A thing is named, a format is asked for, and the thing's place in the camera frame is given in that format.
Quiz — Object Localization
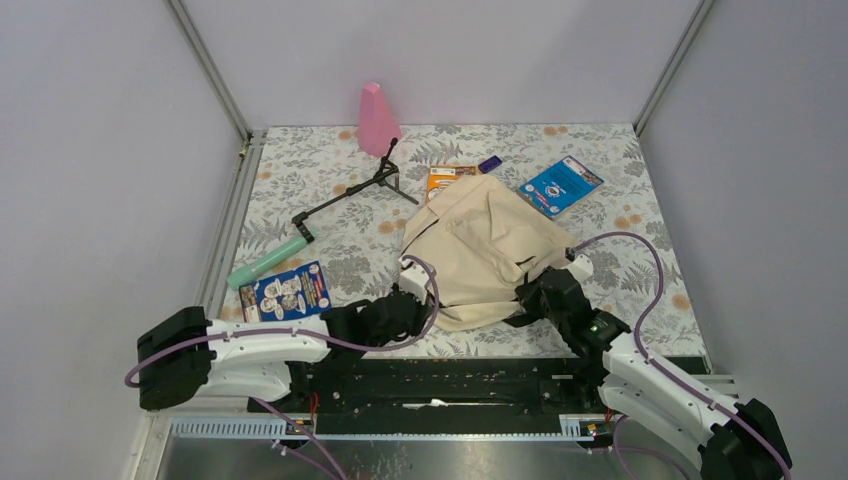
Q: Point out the beige canvas backpack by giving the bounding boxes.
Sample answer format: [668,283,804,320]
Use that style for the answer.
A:
[401,175,578,331]

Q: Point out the blue picture book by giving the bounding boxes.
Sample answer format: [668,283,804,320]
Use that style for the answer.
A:
[239,261,332,323]

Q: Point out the blue booklet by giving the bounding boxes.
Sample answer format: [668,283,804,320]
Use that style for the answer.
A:
[517,155,604,219]

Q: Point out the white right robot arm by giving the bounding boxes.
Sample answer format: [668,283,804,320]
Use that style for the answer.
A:
[516,246,792,479]

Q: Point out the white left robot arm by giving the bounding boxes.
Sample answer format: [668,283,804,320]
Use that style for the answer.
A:
[124,255,441,411]

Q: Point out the black compass tool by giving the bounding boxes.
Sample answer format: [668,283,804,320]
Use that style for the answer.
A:
[292,137,420,245]

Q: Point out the orange booklet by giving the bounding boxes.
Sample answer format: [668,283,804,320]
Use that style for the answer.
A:
[426,165,480,202]

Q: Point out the small purple box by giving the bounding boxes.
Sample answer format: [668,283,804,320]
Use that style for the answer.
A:
[478,156,503,174]

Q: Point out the green tube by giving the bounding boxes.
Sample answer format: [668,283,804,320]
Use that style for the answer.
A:
[226,236,314,290]

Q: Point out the pink cone-shaped object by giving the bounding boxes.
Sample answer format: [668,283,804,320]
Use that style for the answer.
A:
[357,82,402,157]

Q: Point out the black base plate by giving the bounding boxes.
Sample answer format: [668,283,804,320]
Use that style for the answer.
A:
[271,357,607,435]

